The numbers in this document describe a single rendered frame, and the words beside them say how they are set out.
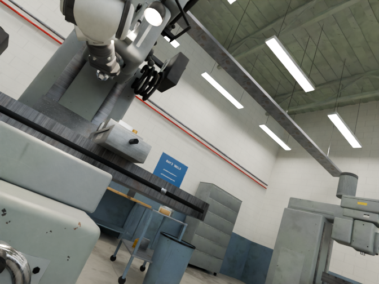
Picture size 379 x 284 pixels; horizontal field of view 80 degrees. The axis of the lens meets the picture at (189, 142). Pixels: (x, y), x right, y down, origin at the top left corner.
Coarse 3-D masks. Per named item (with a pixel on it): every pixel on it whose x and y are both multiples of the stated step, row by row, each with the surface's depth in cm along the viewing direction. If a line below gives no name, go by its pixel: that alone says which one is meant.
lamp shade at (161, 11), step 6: (150, 6) 79; (156, 6) 79; (162, 6) 80; (144, 12) 82; (150, 12) 84; (162, 12) 80; (150, 18) 85; (156, 18) 86; (162, 18) 81; (156, 24) 85
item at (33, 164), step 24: (0, 144) 52; (24, 144) 55; (48, 144) 58; (0, 168) 52; (24, 168) 55; (48, 168) 57; (72, 168) 61; (96, 168) 64; (48, 192) 57; (72, 192) 60; (96, 192) 64
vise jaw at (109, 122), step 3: (108, 120) 84; (111, 120) 83; (105, 123) 85; (108, 123) 83; (111, 123) 83; (114, 123) 84; (117, 123) 84; (105, 126) 82; (108, 126) 82; (120, 126) 85; (123, 126) 86; (126, 129) 86; (132, 132) 88; (135, 135) 88; (141, 138) 90
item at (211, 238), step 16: (208, 192) 570; (224, 192) 594; (208, 208) 559; (224, 208) 590; (192, 224) 552; (208, 224) 556; (224, 224) 586; (192, 240) 527; (208, 240) 552; (224, 240) 583; (192, 256) 525; (208, 256) 550
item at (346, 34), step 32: (224, 0) 578; (256, 0) 546; (288, 0) 518; (320, 0) 482; (352, 0) 398; (224, 32) 667; (256, 32) 615; (288, 32) 500; (320, 32) 552; (352, 32) 524; (256, 64) 729; (320, 64) 634; (352, 64) 596; (288, 96) 800; (320, 96) 740; (352, 96) 592
